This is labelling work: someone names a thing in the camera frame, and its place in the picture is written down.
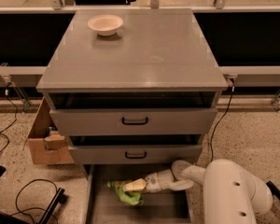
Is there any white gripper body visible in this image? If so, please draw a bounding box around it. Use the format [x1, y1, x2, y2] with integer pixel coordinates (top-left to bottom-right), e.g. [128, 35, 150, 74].
[145, 173, 161, 193]

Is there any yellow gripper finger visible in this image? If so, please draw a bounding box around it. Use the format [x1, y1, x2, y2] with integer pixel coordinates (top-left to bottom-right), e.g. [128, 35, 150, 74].
[123, 178, 147, 192]

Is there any green rice chip bag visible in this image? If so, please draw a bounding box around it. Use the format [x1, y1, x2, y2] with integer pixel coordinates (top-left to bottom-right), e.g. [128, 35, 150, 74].
[107, 180, 143, 206]

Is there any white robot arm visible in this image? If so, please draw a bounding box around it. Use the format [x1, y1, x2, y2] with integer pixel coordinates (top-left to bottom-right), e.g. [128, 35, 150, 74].
[123, 159, 273, 224]

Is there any bottom grey drawer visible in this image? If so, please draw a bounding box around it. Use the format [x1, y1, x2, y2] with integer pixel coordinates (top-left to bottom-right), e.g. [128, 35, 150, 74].
[84, 164, 194, 224]

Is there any grey drawer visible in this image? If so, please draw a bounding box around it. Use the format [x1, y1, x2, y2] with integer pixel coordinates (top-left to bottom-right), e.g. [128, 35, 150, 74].
[69, 145, 202, 164]
[50, 108, 217, 136]
[84, 164, 194, 224]

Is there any top grey drawer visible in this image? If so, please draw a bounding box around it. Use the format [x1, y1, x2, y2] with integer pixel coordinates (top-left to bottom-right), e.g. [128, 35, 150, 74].
[50, 108, 217, 136]

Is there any middle grey drawer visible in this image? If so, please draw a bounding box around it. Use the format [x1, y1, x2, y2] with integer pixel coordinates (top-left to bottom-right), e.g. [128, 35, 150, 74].
[69, 145, 202, 164]

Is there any grey drawer cabinet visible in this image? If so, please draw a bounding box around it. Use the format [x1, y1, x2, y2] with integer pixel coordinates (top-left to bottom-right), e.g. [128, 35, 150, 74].
[35, 8, 229, 179]

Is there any brown cardboard box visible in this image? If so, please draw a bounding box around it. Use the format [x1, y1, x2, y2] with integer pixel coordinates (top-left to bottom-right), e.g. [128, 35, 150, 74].
[27, 99, 74, 164]

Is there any black stand leg right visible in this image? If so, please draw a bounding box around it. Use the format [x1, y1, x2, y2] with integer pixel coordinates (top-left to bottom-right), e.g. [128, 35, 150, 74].
[266, 181, 280, 201]

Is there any black stand leg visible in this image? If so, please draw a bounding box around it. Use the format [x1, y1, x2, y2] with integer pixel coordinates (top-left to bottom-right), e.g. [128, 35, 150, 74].
[266, 181, 280, 201]
[0, 188, 67, 224]

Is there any black stand leg left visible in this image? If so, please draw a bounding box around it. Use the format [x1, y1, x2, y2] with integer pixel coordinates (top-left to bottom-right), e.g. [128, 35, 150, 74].
[0, 188, 67, 224]

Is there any white paper bowl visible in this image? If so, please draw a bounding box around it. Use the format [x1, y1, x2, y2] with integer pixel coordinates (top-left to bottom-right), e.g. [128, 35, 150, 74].
[88, 15, 123, 36]

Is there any black looped floor cable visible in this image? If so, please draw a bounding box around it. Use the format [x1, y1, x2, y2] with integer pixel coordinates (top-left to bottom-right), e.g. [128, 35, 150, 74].
[9, 178, 60, 224]

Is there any black power cable right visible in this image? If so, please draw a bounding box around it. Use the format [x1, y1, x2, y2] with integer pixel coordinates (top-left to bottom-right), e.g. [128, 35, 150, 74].
[208, 77, 235, 163]

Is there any black cable left wall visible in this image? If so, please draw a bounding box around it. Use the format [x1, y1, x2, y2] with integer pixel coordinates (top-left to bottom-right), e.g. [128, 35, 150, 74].
[0, 81, 19, 154]

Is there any metal railing frame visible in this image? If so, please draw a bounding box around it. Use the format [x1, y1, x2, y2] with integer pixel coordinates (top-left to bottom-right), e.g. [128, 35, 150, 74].
[0, 0, 280, 114]

